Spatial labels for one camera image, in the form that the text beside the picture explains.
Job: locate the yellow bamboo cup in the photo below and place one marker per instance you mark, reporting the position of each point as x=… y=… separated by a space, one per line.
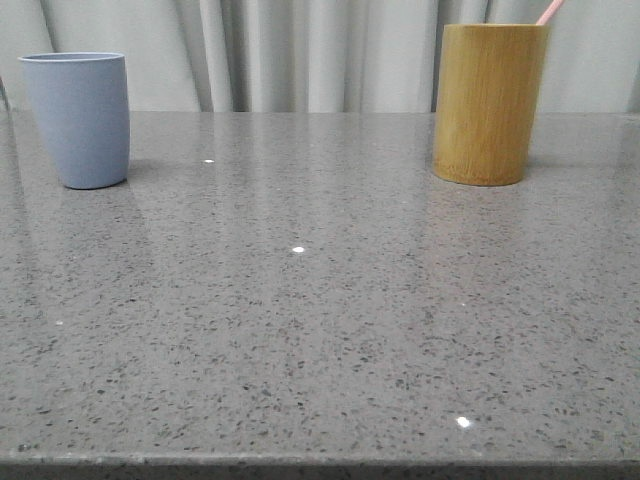
x=489 y=80

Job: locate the blue plastic cup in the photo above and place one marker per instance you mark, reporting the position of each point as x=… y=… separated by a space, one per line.
x=80 y=103

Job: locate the white curtain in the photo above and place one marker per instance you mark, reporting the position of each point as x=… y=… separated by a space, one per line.
x=263 y=56

